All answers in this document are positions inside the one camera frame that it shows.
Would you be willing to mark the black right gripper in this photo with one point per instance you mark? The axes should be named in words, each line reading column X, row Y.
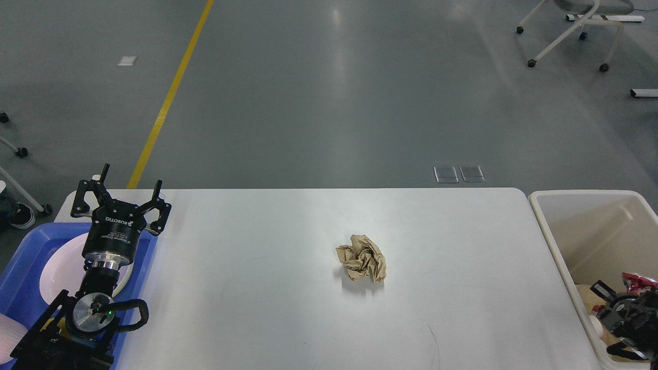
column 633, row 322

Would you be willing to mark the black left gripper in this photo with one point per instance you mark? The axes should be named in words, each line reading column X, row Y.
column 114, row 237

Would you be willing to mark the brown paper bag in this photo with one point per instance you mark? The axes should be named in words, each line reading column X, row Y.
column 589, row 299

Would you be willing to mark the crushed red can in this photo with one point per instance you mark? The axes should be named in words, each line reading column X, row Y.
column 635, row 286

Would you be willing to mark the pink plate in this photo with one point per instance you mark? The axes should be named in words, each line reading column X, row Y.
column 63, row 270

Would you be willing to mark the pink mug dark inside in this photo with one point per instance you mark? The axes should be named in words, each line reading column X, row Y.
column 11, row 334

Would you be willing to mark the brown paper ball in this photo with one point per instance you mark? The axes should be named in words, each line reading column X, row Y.
column 362, row 258

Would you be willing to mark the white paper cup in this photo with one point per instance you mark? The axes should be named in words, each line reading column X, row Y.
column 597, row 326

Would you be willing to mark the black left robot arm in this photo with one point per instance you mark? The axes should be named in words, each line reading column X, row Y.
column 76, row 330

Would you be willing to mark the light green plate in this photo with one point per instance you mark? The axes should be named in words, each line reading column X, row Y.
column 124, row 274

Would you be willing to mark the cream plastic bin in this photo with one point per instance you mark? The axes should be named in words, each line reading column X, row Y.
column 597, row 235

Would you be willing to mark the person in jeans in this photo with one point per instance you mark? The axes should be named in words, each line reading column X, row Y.
column 17, row 214

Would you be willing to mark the blue plastic tray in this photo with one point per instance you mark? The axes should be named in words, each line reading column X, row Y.
column 21, row 298

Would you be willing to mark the clear floor plate right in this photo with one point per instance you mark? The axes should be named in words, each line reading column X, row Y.
column 472, row 173

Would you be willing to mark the clear floor plate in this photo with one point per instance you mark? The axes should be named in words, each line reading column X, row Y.
column 472, row 173
column 446, row 174

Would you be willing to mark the clear floor plate left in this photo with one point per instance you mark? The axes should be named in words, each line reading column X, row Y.
column 446, row 174

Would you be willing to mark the white bar on floor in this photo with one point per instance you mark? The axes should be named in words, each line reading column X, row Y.
column 644, row 93

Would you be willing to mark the white office chair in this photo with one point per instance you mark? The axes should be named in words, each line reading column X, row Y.
column 595, row 13

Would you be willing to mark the white cart frame left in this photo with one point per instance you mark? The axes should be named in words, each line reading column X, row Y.
column 22, row 152

